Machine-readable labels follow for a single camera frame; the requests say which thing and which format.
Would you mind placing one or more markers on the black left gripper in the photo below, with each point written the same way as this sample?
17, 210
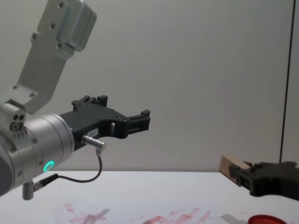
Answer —
93, 119

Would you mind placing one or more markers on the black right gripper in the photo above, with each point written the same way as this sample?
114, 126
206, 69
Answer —
275, 179

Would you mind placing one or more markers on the pale wooden block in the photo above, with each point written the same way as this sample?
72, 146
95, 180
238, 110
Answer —
225, 166

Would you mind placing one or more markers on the left robot arm with grey bracket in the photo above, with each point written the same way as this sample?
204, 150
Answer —
42, 137

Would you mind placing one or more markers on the red round lid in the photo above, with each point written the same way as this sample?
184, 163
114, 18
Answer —
268, 220

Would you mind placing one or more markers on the white table cloth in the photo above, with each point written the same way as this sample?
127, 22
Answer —
163, 186

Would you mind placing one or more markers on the white sheet with red smears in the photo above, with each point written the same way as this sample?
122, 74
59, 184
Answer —
149, 217

